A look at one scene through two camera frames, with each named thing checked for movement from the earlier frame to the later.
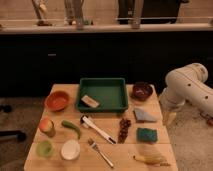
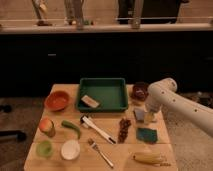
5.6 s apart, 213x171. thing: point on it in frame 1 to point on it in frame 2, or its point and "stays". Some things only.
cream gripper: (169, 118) to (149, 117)
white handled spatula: (84, 120) stays
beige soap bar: (90, 101) stays
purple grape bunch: (124, 125) stays
